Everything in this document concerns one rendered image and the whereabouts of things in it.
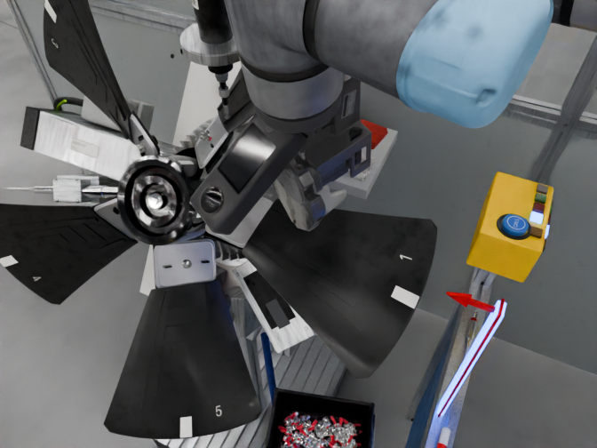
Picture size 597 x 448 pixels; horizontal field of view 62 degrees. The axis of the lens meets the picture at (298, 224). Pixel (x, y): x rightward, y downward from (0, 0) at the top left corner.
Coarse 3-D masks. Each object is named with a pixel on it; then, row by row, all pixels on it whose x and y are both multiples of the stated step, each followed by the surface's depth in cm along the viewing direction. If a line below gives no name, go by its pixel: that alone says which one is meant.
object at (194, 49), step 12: (192, 24) 50; (180, 36) 48; (192, 36) 48; (192, 48) 47; (204, 48) 47; (216, 48) 47; (228, 48) 47; (192, 60) 47; (204, 60) 46; (216, 60) 46; (228, 60) 47
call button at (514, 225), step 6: (510, 216) 82; (516, 216) 82; (504, 222) 81; (510, 222) 81; (516, 222) 81; (522, 222) 81; (504, 228) 81; (510, 228) 80; (516, 228) 80; (522, 228) 80; (510, 234) 81; (516, 234) 80; (522, 234) 80
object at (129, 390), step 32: (160, 288) 70; (192, 288) 72; (160, 320) 70; (192, 320) 72; (224, 320) 75; (160, 352) 71; (192, 352) 73; (224, 352) 75; (128, 384) 71; (160, 384) 72; (192, 384) 73; (224, 384) 75; (128, 416) 72; (160, 416) 73; (192, 416) 74; (256, 416) 76
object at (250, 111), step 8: (240, 72) 70; (240, 80) 68; (232, 88) 69; (240, 88) 66; (232, 96) 67; (240, 96) 65; (248, 96) 63; (232, 104) 66; (240, 104) 64; (248, 104) 63; (232, 112) 64; (240, 112) 63; (248, 112) 62; (224, 120) 64; (232, 120) 64; (240, 120) 62; (232, 128) 63
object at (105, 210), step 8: (112, 200) 71; (96, 208) 72; (104, 208) 72; (112, 208) 72; (104, 216) 74; (112, 216) 74; (120, 216) 74; (112, 224) 75; (120, 224) 75; (128, 232) 77
